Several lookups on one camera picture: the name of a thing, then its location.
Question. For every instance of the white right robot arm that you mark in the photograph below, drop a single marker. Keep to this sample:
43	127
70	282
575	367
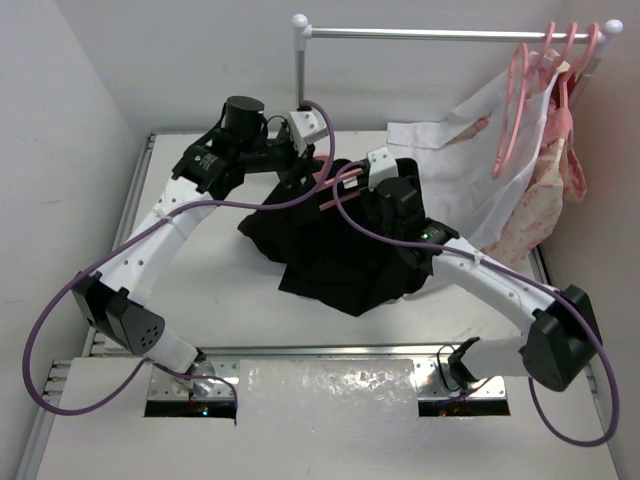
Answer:
557	327

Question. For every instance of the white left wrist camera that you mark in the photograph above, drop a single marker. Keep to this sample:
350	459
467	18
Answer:
305	128

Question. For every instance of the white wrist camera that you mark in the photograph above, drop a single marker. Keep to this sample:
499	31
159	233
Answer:
305	128
381	165

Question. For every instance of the white shirt on hanger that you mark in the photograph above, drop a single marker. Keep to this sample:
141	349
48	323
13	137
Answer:
456	156

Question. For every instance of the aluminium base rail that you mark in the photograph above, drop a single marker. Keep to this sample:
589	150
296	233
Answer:
220	269

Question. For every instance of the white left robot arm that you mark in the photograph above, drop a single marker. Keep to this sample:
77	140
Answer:
113	296

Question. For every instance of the pink hanger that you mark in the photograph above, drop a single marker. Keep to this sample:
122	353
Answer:
560	67
347	178
519	73
593	31

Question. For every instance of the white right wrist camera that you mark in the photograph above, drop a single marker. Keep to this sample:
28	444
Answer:
381	165

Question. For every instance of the pink floral garment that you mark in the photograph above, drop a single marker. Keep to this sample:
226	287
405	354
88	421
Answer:
557	177

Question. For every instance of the white foil cover sheet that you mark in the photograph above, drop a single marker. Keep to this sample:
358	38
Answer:
351	392

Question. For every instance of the white metal clothes rack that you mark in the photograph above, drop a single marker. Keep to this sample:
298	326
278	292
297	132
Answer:
304	32

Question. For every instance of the black shirt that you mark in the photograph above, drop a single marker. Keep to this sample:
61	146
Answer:
327	260

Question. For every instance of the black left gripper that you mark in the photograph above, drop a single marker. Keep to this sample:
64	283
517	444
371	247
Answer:
288	163

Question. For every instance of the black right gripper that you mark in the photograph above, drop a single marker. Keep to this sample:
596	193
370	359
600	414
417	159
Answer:
371	206

